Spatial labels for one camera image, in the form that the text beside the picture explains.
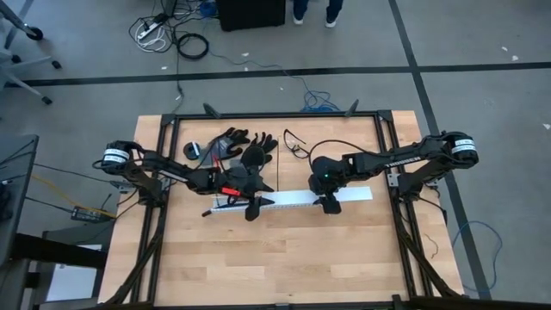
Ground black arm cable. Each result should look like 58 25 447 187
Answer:
306 138 391 173
194 132 236 172

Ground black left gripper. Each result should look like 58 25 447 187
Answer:
214 165 276 223

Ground person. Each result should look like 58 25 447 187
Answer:
291 0 345 29

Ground black side desk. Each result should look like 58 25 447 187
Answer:
0 134 109 310

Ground black glove with grey back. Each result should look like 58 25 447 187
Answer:
200 127 252 170

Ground white panel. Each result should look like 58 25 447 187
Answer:
45 243 104 302

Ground grey office chair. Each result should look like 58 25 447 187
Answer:
0 45 64 107

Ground white power strip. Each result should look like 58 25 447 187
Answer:
136 21 164 42

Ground white slotted cable duct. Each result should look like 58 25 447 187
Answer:
210 201 323 216

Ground black knit work glove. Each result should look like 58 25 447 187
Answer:
226 132 280 174

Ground grey castor leg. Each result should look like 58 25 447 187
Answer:
0 0 46 42

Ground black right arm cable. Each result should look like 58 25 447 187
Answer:
306 138 391 173

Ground white power cord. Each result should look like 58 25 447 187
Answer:
135 25 169 53

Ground black coiled cable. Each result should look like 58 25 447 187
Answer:
176 33 211 60

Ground yellow floor cable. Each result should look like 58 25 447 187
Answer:
30 171 118 219

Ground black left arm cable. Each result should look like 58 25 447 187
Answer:
194 132 236 172

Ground blue floor cable loop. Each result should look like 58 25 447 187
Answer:
450 220 504 295

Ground blue cable coil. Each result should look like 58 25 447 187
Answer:
198 0 219 18

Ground clear safety glasses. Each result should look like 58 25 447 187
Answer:
282 127 312 160

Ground black power cable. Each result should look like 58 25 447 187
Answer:
171 40 187 114

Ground white duct cover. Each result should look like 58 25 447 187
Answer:
213 185 374 211

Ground blue ethernet cable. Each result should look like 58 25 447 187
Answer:
208 51 342 114

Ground small black hub box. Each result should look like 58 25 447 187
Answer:
70 205 116 224

